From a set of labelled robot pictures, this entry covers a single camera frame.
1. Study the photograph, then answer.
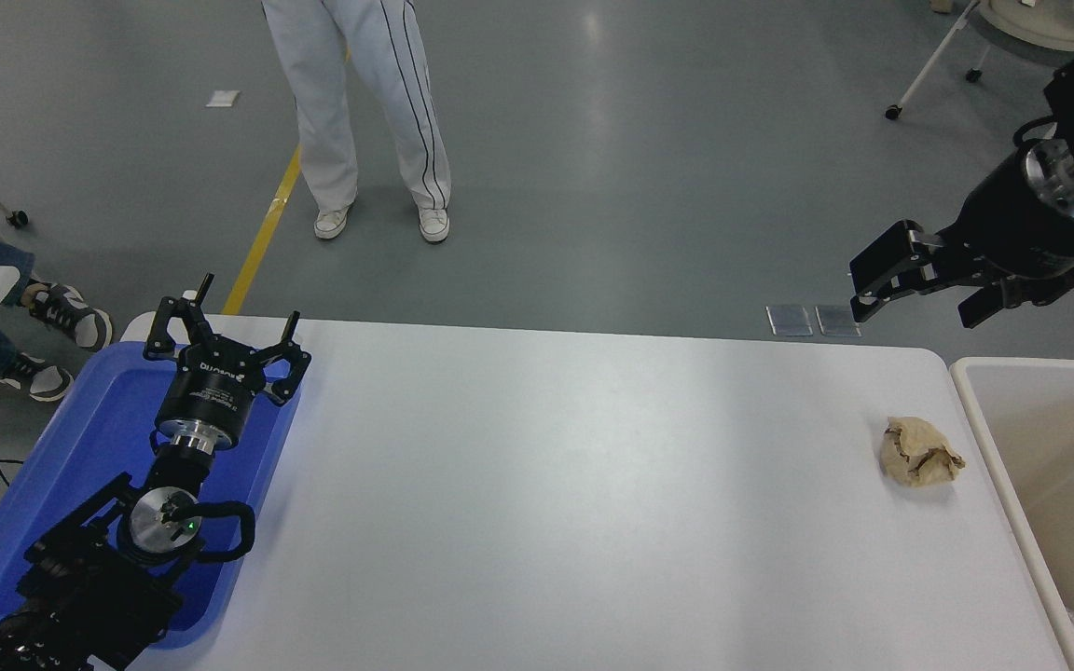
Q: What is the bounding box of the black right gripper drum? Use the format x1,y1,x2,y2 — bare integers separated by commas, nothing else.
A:
940,149,1074,281

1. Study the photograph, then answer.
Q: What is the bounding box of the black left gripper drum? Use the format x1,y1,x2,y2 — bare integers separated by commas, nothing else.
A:
157,345,270,439

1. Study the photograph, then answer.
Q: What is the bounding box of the metal floor plate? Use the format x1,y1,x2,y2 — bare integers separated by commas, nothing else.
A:
815,304,862,337
766,304,815,336

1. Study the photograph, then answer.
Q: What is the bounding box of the seated person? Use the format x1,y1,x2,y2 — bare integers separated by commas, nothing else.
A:
0,216,114,404

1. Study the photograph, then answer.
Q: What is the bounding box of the yellow floor tape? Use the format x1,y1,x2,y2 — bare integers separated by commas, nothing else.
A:
222,144,303,316

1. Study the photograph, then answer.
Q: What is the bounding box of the blue plastic tray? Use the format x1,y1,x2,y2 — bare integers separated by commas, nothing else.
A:
0,340,303,650

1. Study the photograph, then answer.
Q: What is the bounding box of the crumpled tan paper ball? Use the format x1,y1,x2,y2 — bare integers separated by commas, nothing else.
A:
879,417,967,488

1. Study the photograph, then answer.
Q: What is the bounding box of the white wheeled chair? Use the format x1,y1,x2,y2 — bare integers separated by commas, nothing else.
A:
884,0,1074,122

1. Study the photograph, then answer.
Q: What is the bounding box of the standing person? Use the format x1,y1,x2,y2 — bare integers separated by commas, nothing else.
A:
261,0,453,245

